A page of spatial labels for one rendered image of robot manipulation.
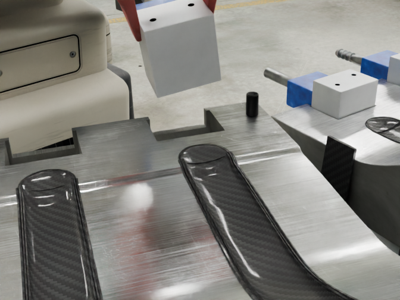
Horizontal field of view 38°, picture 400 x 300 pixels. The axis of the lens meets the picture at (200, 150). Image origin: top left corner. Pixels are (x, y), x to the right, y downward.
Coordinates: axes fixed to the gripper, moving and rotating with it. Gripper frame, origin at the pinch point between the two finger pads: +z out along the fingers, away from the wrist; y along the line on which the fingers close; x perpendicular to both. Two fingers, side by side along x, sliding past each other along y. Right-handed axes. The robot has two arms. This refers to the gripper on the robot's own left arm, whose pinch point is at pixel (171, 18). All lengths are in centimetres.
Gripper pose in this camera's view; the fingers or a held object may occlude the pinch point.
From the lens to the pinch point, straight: 42.4
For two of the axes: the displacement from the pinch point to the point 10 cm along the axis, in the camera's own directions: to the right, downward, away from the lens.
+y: 9.4, -2.8, 1.7
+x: -3.1, -5.7, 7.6
